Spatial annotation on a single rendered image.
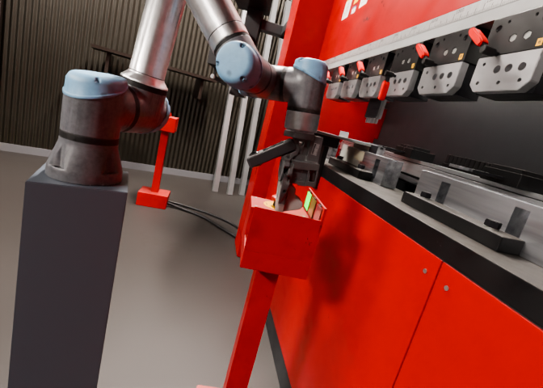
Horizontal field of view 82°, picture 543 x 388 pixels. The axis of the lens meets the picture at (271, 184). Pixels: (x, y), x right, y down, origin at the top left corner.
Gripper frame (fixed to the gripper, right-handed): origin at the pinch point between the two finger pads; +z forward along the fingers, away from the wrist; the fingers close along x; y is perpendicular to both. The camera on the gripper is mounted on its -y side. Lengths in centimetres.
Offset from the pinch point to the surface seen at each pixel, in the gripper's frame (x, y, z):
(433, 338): -23.8, 28.9, 11.8
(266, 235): -4.8, -2.2, 3.7
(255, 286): 2.2, -1.9, 20.8
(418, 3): 39, 40, -66
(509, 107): 49, 91, -40
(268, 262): -4.8, -0.6, 10.1
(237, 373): 2.2, -3.1, 47.8
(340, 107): 140, 50, -35
